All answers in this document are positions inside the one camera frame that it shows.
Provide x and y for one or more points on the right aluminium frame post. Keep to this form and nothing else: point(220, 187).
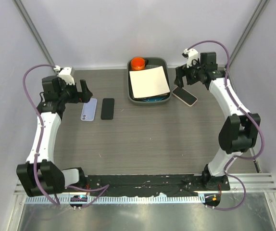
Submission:
point(258, 11)

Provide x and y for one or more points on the aluminium front rail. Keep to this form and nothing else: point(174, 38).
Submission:
point(251, 182)

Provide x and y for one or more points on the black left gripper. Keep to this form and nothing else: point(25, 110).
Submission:
point(83, 96)

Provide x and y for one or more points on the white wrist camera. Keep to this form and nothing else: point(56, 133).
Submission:
point(66, 74)
point(192, 56)

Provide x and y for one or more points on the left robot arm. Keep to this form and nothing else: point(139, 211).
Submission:
point(39, 175)

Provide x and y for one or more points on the white square plate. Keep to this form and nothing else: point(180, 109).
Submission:
point(149, 83)

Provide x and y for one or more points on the orange mug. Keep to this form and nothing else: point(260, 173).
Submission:
point(138, 63)

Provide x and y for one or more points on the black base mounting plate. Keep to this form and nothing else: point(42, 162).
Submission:
point(173, 185)

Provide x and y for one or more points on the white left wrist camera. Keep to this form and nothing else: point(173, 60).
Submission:
point(66, 74)

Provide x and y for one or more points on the left aluminium frame post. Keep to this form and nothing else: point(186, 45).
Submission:
point(33, 30)

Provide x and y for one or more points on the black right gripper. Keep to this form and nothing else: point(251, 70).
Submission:
point(180, 71)

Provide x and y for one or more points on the phone in cream case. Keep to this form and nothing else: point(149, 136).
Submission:
point(184, 96)

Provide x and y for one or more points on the black bare phone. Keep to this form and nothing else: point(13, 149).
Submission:
point(107, 109)

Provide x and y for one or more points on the dark green plastic tray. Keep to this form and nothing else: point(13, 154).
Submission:
point(153, 63)

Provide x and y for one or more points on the blue dotted plate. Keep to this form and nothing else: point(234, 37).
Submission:
point(154, 98)

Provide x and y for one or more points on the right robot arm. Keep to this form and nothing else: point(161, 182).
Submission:
point(240, 130)

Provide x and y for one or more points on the aluminium frame post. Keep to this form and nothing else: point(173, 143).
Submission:
point(33, 30)
point(258, 11)

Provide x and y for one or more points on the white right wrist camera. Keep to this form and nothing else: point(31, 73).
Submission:
point(192, 56)

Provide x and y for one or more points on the slotted cable duct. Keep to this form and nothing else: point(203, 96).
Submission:
point(105, 200)

